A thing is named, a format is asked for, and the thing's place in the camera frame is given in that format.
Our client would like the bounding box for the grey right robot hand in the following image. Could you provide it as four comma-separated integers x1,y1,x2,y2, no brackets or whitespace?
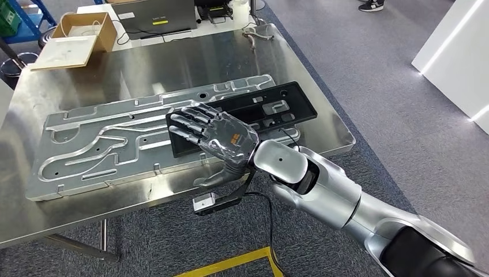
168,101,261,188

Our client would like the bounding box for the black plastic plate frame part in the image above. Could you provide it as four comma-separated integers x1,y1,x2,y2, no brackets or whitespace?
165,81,318,159

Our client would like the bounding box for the stainless steel workbench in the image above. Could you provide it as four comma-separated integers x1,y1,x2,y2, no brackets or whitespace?
0,23,357,263

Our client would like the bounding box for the white desk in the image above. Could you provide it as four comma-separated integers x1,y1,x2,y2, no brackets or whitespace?
76,0,264,50

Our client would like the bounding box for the yellow floor tape square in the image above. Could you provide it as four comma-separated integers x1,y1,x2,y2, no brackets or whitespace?
174,246,285,277

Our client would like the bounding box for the black electronic device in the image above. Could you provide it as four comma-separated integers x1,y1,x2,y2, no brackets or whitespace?
194,0,235,22

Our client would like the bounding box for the white plastic container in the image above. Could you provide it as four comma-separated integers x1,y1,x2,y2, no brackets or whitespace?
233,0,253,20

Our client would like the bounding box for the grey laptop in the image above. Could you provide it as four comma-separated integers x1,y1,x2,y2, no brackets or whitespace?
111,0,197,40

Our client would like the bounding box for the silver stamped metal panel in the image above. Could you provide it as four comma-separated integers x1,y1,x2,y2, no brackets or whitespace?
24,74,303,202

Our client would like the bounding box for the open cardboard box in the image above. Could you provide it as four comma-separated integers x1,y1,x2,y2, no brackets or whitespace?
30,12,118,72

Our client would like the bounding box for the person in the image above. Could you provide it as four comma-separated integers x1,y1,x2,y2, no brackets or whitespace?
358,0,385,13

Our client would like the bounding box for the black round stool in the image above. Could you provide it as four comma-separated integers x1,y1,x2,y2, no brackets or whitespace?
0,37,39,79
37,25,58,50

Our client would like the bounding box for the white partition board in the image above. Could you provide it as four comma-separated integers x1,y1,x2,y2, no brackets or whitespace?
0,78,15,129

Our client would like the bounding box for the white display plinth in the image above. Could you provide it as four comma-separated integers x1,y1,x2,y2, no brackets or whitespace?
411,0,489,134

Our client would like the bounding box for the green plastic crate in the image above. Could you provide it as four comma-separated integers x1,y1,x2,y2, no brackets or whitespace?
0,0,22,38

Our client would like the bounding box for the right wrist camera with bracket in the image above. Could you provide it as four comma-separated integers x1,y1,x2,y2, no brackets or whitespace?
192,168,257,217

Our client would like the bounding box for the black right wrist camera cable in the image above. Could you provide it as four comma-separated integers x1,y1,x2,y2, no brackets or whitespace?
244,191,285,277

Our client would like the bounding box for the small metal bracket part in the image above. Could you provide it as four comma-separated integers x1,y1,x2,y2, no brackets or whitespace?
242,31,275,50

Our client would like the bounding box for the black laptop cable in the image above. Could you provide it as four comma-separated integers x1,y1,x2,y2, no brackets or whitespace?
114,27,200,44

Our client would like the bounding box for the blue metal trolley frame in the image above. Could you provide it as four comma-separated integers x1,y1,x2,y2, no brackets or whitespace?
3,0,58,44

